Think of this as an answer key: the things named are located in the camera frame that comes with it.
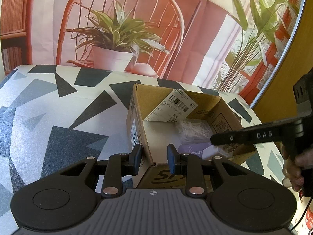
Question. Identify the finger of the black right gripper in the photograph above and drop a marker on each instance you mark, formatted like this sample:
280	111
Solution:
263	133

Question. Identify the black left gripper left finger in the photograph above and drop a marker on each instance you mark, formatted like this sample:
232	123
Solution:
135	158

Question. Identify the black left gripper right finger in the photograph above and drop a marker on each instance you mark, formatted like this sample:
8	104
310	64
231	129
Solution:
173	158

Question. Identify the clear bag of white items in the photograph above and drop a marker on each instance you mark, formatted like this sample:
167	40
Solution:
194	131

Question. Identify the white power adapter plug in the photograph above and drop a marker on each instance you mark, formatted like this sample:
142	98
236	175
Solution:
212	151

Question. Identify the brown cardboard box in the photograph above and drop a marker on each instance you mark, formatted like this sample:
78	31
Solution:
156	136

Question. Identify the person's right hand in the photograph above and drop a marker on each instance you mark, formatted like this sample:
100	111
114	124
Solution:
292	169

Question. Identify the wooden yellow panel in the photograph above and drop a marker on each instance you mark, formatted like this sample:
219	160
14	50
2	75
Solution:
278	102

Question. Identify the purple card packet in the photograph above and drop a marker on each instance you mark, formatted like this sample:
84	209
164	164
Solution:
196	149

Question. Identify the white shipping label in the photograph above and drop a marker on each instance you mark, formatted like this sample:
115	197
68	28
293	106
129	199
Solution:
177	105

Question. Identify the geometric patterned tablecloth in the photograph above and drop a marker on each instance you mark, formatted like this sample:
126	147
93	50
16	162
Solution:
65	164

